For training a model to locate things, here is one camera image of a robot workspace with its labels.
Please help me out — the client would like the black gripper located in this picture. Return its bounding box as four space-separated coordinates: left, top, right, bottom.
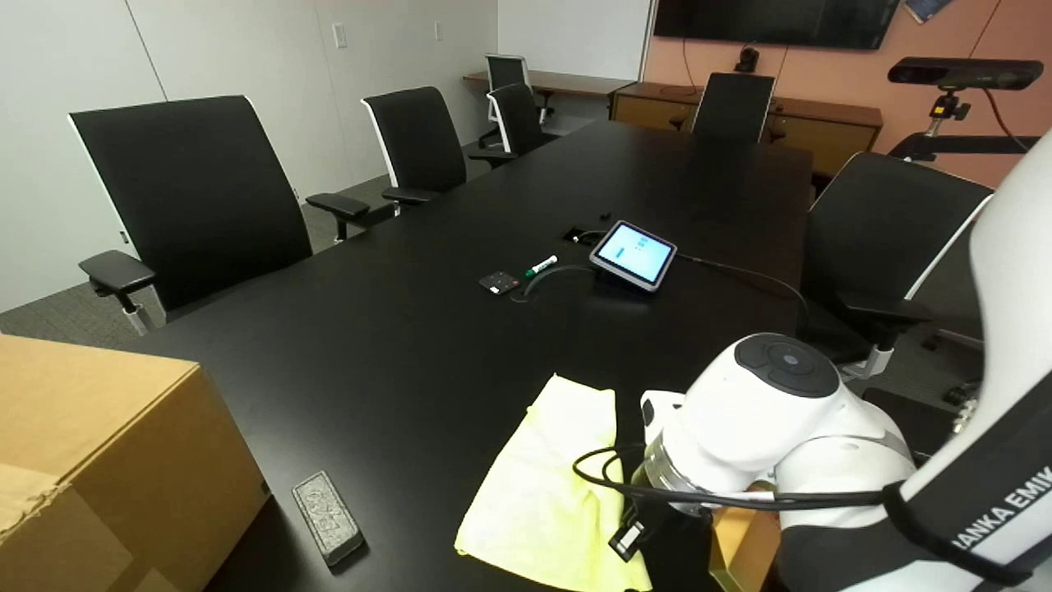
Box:
642 505 722 592

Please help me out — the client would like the yellow towel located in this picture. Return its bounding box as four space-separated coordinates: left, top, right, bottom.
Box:
451 371 660 592

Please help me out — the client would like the tan cardboard flap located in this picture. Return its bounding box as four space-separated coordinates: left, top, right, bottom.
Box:
711 507 787 592

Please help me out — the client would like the tablet with lit screen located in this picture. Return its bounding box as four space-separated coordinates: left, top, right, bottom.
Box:
585 219 685 295

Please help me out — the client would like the small black handheld device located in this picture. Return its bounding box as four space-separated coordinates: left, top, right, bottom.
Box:
510 260 601 306

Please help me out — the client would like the small black flat device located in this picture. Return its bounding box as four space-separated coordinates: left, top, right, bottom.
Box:
477 267 523 300

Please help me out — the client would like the black remote with grey keypad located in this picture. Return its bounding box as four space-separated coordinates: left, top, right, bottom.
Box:
287 466 372 575

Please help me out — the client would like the black white-framed office chair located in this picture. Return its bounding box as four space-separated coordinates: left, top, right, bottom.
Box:
466 79 554 171
303 84 471 242
70 91 318 335
801 148 995 380
482 53 533 99

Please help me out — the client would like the wooden sideboard cabinet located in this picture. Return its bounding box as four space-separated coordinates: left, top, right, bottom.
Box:
605 79 887 182

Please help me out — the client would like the black webcam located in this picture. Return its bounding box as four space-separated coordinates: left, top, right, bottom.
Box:
729 44 766 79

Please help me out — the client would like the brown cardboard box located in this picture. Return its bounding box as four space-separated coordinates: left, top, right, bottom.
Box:
0 333 274 592

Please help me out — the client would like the black tablet cable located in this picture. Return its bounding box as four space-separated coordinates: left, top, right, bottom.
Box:
674 255 815 322

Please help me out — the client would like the wall television screen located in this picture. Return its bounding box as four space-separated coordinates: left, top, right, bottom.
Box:
651 0 903 53

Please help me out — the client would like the black stereo camera bar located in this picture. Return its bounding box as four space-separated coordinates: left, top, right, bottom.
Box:
886 53 1044 166

